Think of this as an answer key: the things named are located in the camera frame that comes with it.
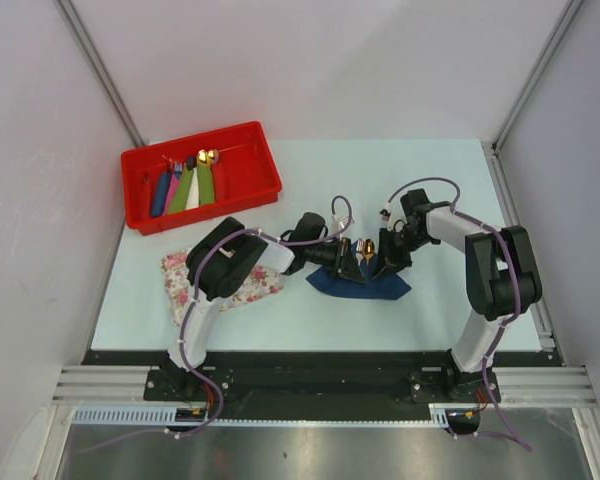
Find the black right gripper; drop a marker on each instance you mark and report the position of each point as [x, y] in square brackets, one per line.
[389, 262]

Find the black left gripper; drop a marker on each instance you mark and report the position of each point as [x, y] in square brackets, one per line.
[343, 260]

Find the gold spoon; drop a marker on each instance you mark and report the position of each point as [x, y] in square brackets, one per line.
[367, 251]

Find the dark blue paper napkin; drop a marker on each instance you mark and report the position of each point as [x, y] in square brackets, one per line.
[391, 287]

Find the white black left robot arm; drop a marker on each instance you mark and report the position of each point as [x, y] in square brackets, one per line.
[221, 262]

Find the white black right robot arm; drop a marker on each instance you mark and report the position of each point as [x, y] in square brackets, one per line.
[501, 281]

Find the white rolled napkin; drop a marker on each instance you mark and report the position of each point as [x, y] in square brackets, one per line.
[192, 201]

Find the olive green rolled napkin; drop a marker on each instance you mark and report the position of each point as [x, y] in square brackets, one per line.
[205, 160]

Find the pink rolled napkin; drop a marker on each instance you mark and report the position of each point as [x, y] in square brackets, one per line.
[172, 192]

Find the blue rolled napkin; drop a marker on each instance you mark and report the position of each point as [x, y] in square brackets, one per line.
[160, 195]

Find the floral cloth mat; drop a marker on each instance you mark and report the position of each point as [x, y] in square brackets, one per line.
[260, 283]

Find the red plastic bin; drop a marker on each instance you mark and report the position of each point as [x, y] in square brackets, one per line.
[246, 166]

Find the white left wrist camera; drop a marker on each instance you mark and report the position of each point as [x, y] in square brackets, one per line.
[340, 223]

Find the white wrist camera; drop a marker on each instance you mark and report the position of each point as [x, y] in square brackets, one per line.
[340, 223]
[387, 217]

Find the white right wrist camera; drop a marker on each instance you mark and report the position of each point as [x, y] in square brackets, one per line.
[387, 217]

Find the right aluminium corner post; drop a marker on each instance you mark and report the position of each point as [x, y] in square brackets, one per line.
[566, 20]

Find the aluminium corner post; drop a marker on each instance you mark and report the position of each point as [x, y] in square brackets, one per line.
[88, 48]
[566, 20]

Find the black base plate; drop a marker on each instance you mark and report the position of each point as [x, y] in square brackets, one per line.
[234, 375]

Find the left aluminium corner post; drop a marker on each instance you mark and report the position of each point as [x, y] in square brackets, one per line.
[88, 48]

